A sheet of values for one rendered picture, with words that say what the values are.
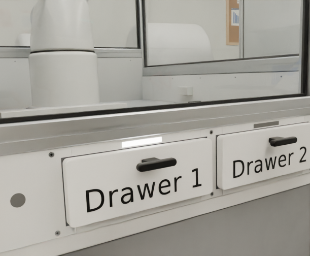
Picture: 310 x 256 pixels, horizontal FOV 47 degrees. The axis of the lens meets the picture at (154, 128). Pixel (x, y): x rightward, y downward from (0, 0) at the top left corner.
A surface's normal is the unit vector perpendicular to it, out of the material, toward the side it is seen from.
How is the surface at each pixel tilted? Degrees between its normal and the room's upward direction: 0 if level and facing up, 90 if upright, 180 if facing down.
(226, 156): 90
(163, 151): 90
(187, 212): 90
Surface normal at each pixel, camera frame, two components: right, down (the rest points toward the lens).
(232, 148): 0.51, 0.11
